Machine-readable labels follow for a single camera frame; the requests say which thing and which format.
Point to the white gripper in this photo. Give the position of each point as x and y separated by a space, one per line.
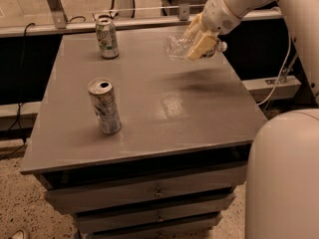
217 16

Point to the metal frame rail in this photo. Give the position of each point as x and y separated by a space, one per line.
62 25

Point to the shoe tip on floor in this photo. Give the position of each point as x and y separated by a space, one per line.
20 234

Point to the silver soda can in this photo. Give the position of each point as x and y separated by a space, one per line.
102 95

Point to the clear plastic water bottle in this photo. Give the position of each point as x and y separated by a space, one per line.
177 47

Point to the grey drawer cabinet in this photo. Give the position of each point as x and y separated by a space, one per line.
177 117

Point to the bottom grey drawer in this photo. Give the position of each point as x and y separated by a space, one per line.
158 230

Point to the grey drawer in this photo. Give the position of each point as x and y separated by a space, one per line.
153 211
158 230
99 196

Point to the green soda can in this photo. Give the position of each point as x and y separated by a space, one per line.
107 38

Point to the low grey ledge beam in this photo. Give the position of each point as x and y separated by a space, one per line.
261 88

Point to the middle grey drawer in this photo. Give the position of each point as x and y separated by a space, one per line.
153 211

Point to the top grey drawer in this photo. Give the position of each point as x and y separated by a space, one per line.
99 196

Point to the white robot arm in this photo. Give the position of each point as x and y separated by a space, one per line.
282 181

